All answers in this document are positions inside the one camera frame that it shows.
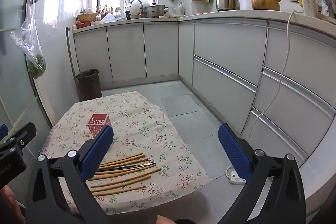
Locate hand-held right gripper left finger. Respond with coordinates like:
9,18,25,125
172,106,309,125
25,125,114,224

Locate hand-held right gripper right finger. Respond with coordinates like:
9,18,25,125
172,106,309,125
218,123,307,224

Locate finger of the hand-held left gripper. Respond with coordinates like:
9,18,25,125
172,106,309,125
0,122,37,153
0,124,9,141

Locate bamboo chopstick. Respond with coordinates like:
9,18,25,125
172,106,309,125
103,153,146,163
87,168,161,181
91,177,155,192
99,157,149,167
90,174,156,188
93,186,147,196

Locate pink perforated chopstick holder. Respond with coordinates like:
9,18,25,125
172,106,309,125
87,113,111,138

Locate black chopstick with metal tip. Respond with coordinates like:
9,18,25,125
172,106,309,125
97,163,156,171
97,161,157,169

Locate person's left hand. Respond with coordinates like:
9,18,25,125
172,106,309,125
0,185,26,224

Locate person's right hand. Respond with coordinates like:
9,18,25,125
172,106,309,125
157,215,175,224

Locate white power strip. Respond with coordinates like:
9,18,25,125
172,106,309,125
226,164,247,185

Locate floral tablecloth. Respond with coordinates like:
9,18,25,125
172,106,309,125
42,91,212,215

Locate frosted glass sliding door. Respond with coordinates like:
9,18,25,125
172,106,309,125
0,0,54,214

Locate plastic bag of greens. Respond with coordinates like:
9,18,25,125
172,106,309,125
10,0,48,79

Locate brown trash bin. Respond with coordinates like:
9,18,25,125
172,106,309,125
76,69,102,102

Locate white kitchen base cabinets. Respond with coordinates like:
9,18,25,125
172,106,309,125
72,9,336,211

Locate steel pot with lid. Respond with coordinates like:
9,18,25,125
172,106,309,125
215,0,241,12

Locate steel stockpot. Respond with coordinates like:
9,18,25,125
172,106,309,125
141,5,168,19

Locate curved sink faucet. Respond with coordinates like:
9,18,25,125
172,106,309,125
129,0,144,11

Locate white countertop appliance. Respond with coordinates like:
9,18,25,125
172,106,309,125
299,0,319,18

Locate white power cable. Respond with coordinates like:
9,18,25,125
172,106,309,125
247,10,306,142

